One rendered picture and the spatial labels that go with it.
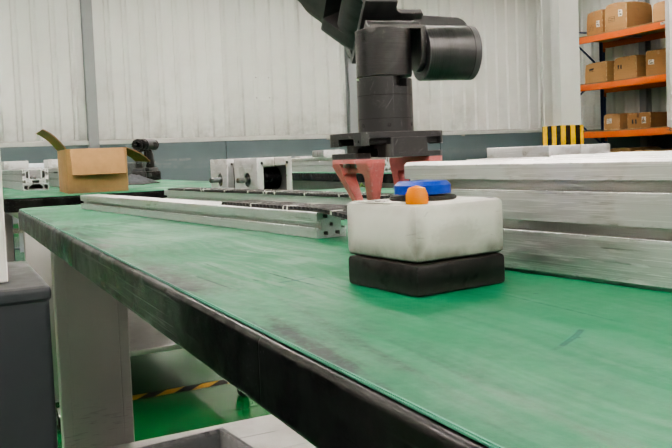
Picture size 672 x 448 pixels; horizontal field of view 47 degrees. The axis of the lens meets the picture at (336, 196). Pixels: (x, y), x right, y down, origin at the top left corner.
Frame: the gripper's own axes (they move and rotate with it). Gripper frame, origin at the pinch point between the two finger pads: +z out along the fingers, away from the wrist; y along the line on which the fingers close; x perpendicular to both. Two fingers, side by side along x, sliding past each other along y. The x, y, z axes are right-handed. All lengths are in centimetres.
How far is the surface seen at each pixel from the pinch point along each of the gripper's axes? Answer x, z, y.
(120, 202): 80, 0, -3
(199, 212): 44.7, 0.9, -1.9
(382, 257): -21.8, 0.0, -17.2
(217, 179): 100, -2, 27
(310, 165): 335, 0, 196
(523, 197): -23.6, -3.4, -5.3
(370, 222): -20.7, -2.3, -17.3
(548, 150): -9.4, -6.6, 13.7
